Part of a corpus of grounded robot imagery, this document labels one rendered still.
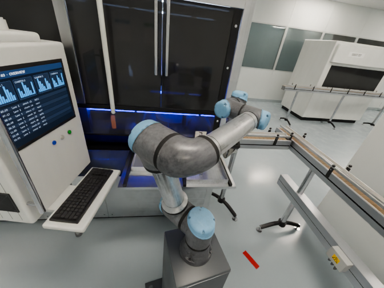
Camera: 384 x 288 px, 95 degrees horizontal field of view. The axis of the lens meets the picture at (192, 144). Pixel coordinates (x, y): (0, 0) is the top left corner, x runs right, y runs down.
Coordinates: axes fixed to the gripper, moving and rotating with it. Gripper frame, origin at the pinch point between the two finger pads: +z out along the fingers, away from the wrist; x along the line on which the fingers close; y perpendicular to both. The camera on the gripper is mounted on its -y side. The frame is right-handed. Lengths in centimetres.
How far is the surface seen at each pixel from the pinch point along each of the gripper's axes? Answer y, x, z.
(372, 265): -22, -144, 93
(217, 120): 38.9, -3.7, -5.1
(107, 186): 7, 68, 29
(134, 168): 13, 52, 20
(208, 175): 9.4, 4.7, 21.4
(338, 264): -32, -80, 60
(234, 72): 39, -9, -38
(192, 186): -0.6, 16.5, 21.6
